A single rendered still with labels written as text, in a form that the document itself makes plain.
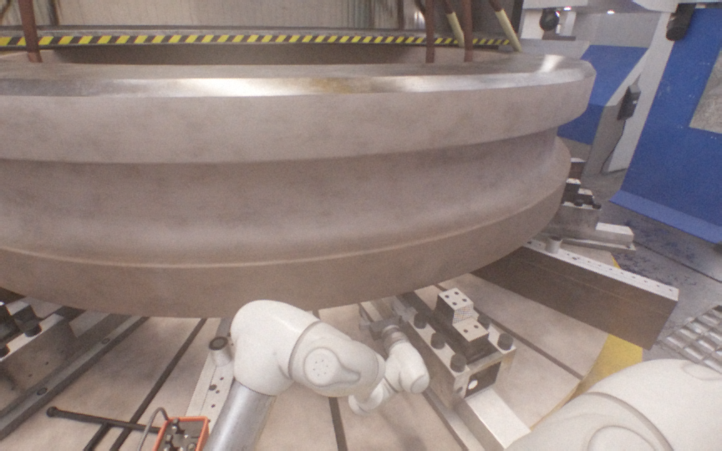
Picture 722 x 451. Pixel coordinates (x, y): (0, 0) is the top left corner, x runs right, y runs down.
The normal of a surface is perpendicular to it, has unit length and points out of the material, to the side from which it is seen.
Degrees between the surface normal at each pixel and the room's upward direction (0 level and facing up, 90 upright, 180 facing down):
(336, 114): 90
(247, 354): 49
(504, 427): 0
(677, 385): 6
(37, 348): 90
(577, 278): 90
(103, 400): 0
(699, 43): 90
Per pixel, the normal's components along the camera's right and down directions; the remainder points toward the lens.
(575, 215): -0.32, 0.44
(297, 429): 0.02, -0.88
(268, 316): -0.17, -0.73
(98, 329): 0.90, -0.12
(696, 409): 0.14, -0.71
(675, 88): -0.90, 0.19
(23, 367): 0.95, 0.17
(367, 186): 0.31, 0.46
